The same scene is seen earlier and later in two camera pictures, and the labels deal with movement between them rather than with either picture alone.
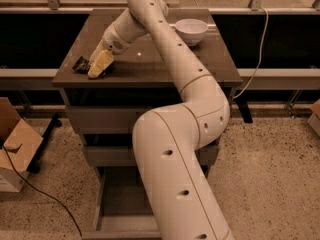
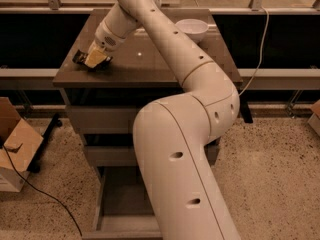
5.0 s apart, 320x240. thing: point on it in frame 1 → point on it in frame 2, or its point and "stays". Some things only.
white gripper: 112,43 → 106,39
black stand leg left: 35,165 stays
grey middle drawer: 124,156 stays
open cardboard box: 18,146 stays
